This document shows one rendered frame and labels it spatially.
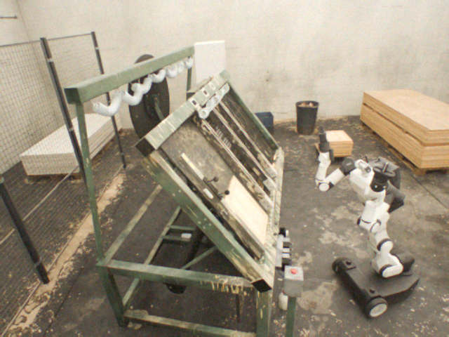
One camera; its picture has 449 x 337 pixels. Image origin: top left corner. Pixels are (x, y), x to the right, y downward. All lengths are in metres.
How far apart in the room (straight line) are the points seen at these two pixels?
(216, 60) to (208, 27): 1.52
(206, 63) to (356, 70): 3.72
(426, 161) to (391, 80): 3.28
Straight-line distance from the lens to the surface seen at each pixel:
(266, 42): 7.34
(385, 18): 8.03
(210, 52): 5.92
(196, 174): 1.99
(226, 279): 2.26
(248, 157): 2.83
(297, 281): 2.10
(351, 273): 3.26
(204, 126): 2.43
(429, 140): 5.40
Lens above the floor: 2.48
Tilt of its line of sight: 27 degrees down
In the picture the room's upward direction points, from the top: 5 degrees counter-clockwise
